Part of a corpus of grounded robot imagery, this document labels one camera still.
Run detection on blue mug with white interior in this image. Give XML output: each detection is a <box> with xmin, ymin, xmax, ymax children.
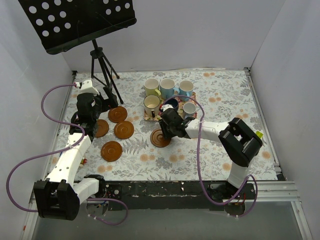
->
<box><xmin>179</xmin><ymin>80</ymin><xmax>194</xmax><ymax>102</ymax></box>

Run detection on black perforated music stand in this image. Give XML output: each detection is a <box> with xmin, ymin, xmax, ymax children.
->
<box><xmin>19</xmin><ymin>0</ymin><xmax>137</xmax><ymax>92</ymax></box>

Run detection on cream mug with black handle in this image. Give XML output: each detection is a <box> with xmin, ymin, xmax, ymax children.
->
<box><xmin>143</xmin><ymin>95</ymin><xmax>161</xmax><ymax>116</ymax></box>

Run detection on dark blue glazed mug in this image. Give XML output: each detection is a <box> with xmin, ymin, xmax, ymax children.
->
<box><xmin>165</xmin><ymin>98</ymin><xmax>179</xmax><ymax>112</ymax></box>

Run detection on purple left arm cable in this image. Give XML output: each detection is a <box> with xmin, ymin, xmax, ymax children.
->
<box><xmin>5</xmin><ymin>83</ymin><xmax>129</xmax><ymax>226</ymax></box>

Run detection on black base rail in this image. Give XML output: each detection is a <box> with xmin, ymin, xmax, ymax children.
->
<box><xmin>87</xmin><ymin>180</ymin><xmax>256</xmax><ymax>211</ymax></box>

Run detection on lime green toy brick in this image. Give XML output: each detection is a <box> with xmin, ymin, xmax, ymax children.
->
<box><xmin>255</xmin><ymin>130</ymin><xmax>264</xmax><ymax>139</ymax></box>

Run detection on grey-blue small mug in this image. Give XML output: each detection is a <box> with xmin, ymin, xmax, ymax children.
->
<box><xmin>182</xmin><ymin>102</ymin><xmax>197</xmax><ymax>119</ymax></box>

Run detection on yellow-green mug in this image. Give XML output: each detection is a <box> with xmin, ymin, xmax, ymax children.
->
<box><xmin>143</xmin><ymin>78</ymin><xmax>161</xmax><ymax>96</ymax></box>

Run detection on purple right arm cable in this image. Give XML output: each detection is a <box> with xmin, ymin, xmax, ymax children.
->
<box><xmin>161</xmin><ymin>94</ymin><xmax>258</xmax><ymax>218</ymax></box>

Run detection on small colourful toy pieces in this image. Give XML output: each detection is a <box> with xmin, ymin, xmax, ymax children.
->
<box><xmin>80</xmin><ymin>158</ymin><xmax>87</xmax><ymax>166</ymax></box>

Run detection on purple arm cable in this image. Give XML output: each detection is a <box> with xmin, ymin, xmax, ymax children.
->
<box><xmin>5</xmin><ymin>83</ymin><xmax>129</xmax><ymax>226</ymax></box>
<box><xmin>161</xmin><ymin>94</ymin><xmax>258</xmax><ymax>218</ymax></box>

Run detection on brown wooden coaster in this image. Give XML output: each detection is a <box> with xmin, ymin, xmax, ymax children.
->
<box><xmin>150</xmin><ymin>129</ymin><xmax>171</xmax><ymax>148</ymax></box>
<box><xmin>108</xmin><ymin>106</ymin><xmax>128</xmax><ymax>123</ymax></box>
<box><xmin>95</xmin><ymin>119</ymin><xmax>109</xmax><ymax>138</ymax></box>
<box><xmin>114</xmin><ymin>120</ymin><xmax>135</xmax><ymax>140</ymax></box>
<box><xmin>100</xmin><ymin>141</ymin><xmax>123</xmax><ymax>162</ymax></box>

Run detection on floral tablecloth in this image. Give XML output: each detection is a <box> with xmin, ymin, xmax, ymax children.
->
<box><xmin>75</xmin><ymin>70</ymin><xmax>263</xmax><ymax>181</ymax></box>

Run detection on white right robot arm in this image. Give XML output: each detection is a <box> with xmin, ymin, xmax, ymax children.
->
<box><xmin>159</xmin><ymin>104</ymin><xmax>263</xmax><ymax>199</ymax></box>

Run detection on light blue mug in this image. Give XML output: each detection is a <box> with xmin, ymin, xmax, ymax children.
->
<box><xmin>160</xmin><ymin>78</ymin><xmax>180</xmax><ymax>100</ymax></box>

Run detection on floral serving tray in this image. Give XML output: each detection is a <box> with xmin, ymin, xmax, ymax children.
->
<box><xmin>143</xmin><ymin>91</ymin><xmax>196</xmax><ymax>121</ymax></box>

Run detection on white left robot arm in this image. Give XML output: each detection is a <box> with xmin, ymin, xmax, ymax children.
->
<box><xmin>33</xmin><ymin>82</ymin><xmax>108</xmax><ymax>221</ymax></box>

